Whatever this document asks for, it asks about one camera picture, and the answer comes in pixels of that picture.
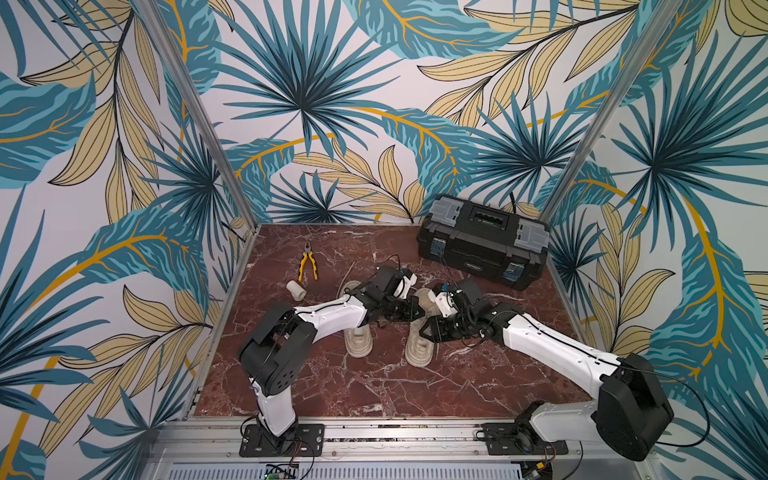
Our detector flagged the beige sneaker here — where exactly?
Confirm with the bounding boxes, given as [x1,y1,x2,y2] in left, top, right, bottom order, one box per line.
[343,280,373,358]
[405,288,439,368]

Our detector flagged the small beige cylinder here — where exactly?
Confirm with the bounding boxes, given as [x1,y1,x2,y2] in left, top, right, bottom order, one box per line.
[285,280,307,302]

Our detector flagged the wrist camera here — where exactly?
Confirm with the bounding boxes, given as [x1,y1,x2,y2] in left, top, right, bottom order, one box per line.
[394,269,417,300]
[430,291,458,318]

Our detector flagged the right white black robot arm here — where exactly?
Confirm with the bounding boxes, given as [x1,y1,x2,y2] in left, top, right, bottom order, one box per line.
[416,279,674,461]

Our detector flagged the black grey toolbox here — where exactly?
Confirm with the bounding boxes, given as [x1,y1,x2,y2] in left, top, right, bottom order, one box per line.
[417,195,550,291]

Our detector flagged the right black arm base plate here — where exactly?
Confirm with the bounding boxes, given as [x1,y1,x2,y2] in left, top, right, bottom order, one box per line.
[474,423,569,457]

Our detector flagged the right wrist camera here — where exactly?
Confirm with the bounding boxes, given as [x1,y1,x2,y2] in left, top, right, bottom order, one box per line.
[430,291,458,318]

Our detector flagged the aluminium front rail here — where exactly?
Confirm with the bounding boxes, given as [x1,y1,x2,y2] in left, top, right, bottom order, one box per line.
[140,417,665,479]

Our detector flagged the yellow handled pliers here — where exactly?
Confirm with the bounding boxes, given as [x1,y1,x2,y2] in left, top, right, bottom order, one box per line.
[297,241,319,282]

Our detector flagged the right aluminium corner post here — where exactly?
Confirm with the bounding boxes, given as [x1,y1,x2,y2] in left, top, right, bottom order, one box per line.
[539,0,683,224]

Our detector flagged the left aluminium corner post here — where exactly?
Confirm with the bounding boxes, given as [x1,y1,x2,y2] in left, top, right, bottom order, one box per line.
[135,0,259,233]

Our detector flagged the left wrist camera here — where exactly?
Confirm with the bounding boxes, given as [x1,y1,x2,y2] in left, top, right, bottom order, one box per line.
[394,269,417,300]

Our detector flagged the aluminium corner post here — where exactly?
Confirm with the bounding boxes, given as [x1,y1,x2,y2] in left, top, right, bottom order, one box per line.
[135,0,259,233]
[539,0,683,224]

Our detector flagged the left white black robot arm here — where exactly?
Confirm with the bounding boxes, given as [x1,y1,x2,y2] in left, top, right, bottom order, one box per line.
[238,266,424,443]

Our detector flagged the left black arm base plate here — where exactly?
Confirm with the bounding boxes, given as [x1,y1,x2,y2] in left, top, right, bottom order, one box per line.
[239,423,325,458]

